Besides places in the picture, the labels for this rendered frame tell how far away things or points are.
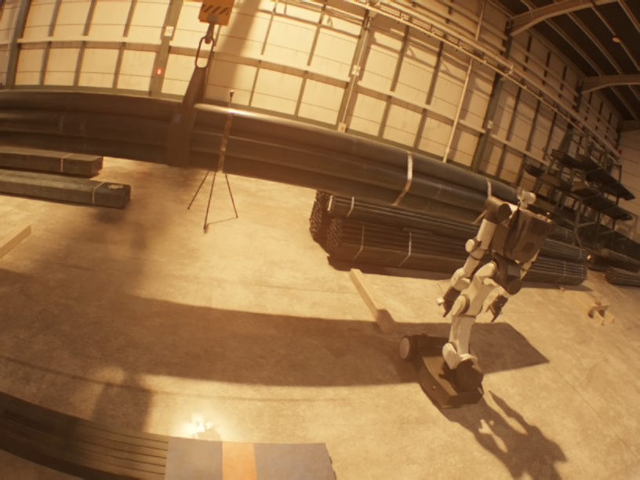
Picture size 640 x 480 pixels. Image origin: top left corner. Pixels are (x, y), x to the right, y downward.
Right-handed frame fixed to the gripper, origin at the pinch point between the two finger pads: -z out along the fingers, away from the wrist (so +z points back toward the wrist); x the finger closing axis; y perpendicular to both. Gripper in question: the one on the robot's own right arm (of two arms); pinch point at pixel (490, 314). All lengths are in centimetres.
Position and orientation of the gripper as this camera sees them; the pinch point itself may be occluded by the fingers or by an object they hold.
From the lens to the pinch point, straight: 250.2
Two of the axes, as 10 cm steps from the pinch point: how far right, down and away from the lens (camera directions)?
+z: 2.5, -8.1, -5.2
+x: -0.3, -5.5, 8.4
